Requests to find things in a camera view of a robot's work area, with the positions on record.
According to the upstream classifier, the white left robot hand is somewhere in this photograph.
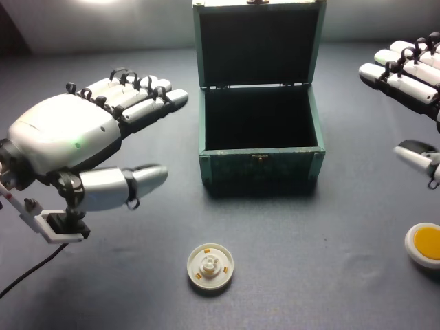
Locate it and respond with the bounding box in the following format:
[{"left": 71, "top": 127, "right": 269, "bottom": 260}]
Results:
[{"left": 6, "top": 67, "right": 189, "bottom": 212}]

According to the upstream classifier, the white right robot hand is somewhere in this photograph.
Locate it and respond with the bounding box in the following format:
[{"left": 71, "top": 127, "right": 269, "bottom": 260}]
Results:
[{"left": 358, "top": 32, "right": 440, "bottom": 190}]

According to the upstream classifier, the teal wooden chest box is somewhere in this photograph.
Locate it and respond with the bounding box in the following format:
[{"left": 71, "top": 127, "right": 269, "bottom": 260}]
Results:
[{"left": 198, "top": 83, "right": 326, "bottom": 199}]

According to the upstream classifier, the white button with yellow top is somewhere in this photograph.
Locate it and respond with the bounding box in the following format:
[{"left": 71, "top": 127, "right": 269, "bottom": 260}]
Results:
[{"left": 404, "top": 222, "right": 440, "bottom": 270}]

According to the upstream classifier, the white round plastic cap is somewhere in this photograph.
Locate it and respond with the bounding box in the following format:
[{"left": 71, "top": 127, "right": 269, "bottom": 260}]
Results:
[{"left": 186, "top": 242, "right": 235, "bottom": 294}]

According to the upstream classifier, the grey table cloth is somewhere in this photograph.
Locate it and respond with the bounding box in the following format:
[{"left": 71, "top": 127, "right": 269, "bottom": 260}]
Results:
[{"left": 0, "top": 41, "right": 440, "bottom": 330}]

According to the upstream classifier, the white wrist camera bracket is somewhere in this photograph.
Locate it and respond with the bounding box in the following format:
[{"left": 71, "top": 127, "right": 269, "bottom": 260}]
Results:
[{"left": 0, "top": 184, "right": 91, "bottom": 245}]

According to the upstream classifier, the thin black cable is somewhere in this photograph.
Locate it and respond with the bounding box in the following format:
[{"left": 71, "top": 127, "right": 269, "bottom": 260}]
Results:
[{"left": 0, "top": 242, "right": 68, "bottom": 300}]

